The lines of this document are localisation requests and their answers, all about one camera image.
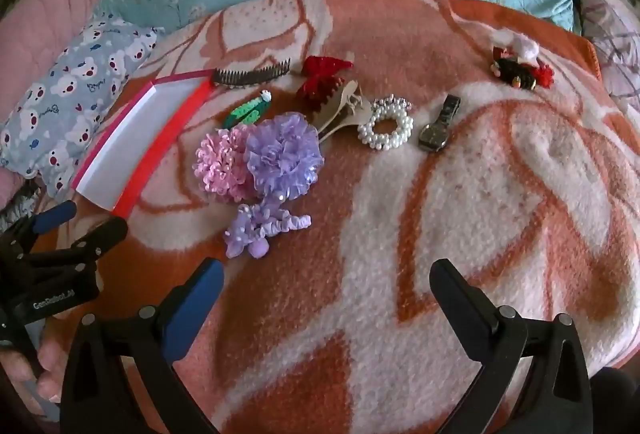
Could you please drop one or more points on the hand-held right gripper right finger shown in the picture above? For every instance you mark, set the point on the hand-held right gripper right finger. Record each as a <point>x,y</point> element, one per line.
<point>462,309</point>

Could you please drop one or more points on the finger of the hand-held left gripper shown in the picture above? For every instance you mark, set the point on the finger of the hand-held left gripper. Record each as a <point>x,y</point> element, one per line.
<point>56,215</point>
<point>102,234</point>

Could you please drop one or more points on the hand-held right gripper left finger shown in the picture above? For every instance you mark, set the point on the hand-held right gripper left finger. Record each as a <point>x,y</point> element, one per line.
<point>194,309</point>

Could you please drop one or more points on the black hair comb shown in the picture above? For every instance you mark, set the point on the black hair comb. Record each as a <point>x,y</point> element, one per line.
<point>250,77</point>

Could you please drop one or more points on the person's left hand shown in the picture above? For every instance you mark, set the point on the person's left hand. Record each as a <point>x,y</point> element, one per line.
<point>50,364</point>

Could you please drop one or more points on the grey fuzzy cloth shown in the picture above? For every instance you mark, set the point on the grey fuzzy cloth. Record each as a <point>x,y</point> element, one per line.
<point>17,201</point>

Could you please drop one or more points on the bear print pillow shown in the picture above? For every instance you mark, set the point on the bear print pillow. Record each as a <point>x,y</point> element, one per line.
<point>70,104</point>

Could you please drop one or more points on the orange and white blanket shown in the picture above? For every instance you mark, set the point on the orange and white blanket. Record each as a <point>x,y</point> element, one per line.
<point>450,194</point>

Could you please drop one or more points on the dark metal hair clip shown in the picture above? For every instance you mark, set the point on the dark metal hair clip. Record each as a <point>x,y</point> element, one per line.
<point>435,134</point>

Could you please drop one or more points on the green knitted hair clip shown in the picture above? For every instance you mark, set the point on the green knitted hair clip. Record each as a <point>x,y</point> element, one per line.
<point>242,113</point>

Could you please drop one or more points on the pink quilted cover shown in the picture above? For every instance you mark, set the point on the pink quilted cover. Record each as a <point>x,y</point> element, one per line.
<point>35,24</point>

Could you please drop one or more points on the beige claw hair clip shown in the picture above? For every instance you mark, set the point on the beige claw hair clip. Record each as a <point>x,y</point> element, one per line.
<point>342,112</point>

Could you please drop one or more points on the red black festive hair clip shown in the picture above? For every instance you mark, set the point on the red black festive hair clip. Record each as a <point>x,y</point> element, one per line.
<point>520,69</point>

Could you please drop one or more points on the red bow hair clip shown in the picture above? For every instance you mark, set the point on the red bow hair clip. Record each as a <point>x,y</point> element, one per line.
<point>322,74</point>

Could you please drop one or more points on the grey floral cloth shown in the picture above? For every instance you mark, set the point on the grey floral cloth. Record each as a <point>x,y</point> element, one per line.
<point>612,44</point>

